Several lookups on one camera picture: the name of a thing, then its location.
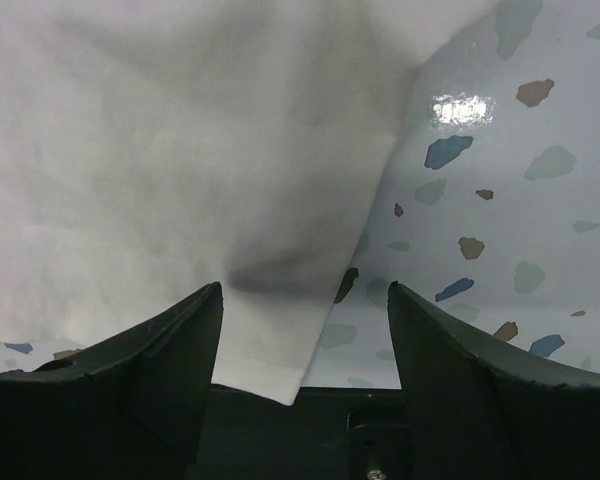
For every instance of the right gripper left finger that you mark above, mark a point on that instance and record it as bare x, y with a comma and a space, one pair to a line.
129, 407

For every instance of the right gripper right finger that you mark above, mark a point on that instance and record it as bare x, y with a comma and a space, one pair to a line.
480, 408

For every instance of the white t-shirt red print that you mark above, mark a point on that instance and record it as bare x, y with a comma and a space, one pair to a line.
148, 148

